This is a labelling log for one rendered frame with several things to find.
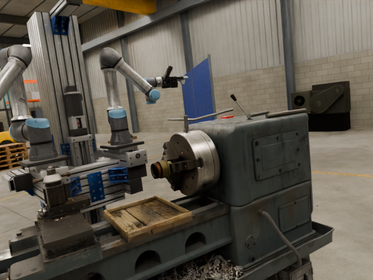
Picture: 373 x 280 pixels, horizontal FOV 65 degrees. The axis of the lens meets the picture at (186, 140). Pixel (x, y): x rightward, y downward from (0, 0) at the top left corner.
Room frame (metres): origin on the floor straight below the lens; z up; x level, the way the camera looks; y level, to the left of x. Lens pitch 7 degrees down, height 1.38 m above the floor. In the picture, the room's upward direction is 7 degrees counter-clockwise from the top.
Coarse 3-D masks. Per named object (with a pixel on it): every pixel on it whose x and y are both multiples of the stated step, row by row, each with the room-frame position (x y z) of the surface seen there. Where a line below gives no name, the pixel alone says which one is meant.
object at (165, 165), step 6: (156, 162) 1.38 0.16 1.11; (162, 162) 1.35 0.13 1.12; (168, 162) 1.38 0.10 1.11; (150, 168) 1.38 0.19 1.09; (156, 168) 1.32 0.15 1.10; (162, 168) 1.33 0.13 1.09; (168, 168) 1.34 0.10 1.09; (156, 174) 1.33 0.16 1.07; (162, 174) 1.34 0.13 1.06; (168, 174) 1.35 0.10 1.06
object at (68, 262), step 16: (16, 240) 1.14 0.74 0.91; (32, 240) 1.16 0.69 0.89; (96, 240) 1.01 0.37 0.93; (48, 256) 0.93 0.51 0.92; (64, 256) 0.93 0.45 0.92; (80, 256) 0.95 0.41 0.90; (96, 256) 0.97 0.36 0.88; (16, 272) 0.89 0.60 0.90; (32, 272) 0.88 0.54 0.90; (48, 272) 0.90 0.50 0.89; (64, 272) 0.92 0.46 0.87
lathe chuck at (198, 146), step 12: (192, 132) 1.43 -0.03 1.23; (180, 144) 1.41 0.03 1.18; (192, 144) 1.33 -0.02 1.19; (204, 144) 1.36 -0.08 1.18; (192, 156) 1.32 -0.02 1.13; (204, 156) 1.32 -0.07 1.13; (204, 168) 1.31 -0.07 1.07; (192, 180) 1.35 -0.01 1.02; (204, 180) 1.32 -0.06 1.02; (192, 192) 1.36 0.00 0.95
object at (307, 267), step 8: (272, 224) 1.34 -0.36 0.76; (280, 232) 1.33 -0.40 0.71; (296, 256) 1.34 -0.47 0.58; (296, 264) 1.37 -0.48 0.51; (304, 264) 1.48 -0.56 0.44; (280, 272) 1.47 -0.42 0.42; (288, 272) 1.43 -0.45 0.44; (296, 272) 1.44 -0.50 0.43; (304, 272) 1.47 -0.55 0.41; (312, 272) 1.49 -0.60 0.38
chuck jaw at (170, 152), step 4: (164, 144) 1.47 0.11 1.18; (168, 144) 1.46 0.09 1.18; (172, 144) 1.47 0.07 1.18; (164, 148) 1.48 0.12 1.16; (168, 148) 1.45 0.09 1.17; (172, 148) 1.46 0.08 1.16; (164, 152) 1.43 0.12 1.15; (168, 152) 1.43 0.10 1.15; (172, 152) 1.44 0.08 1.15; (176, 152) 1.45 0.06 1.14; (164, 156) 1.41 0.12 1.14; (168, 156) 1.41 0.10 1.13; (172, 156) 1.42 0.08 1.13; (176, 156) 1.43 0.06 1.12; (180, 156) 1.44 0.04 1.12; (168, 160) 1.40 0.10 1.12; (172, 160) 1.42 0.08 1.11; (176, 160) 1.44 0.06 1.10; (180, 160) 1.47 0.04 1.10
